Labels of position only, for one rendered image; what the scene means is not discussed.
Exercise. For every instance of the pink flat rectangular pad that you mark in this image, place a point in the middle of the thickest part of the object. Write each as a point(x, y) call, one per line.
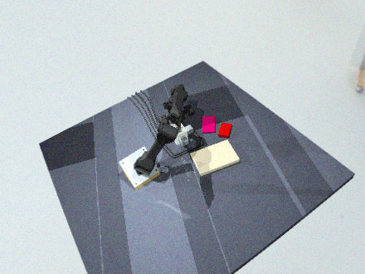
point(208, 124)

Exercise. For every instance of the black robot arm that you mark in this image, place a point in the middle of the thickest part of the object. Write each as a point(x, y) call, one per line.
point(166, 133)

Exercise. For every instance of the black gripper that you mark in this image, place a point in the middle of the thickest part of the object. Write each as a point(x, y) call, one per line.
point(188, 109)

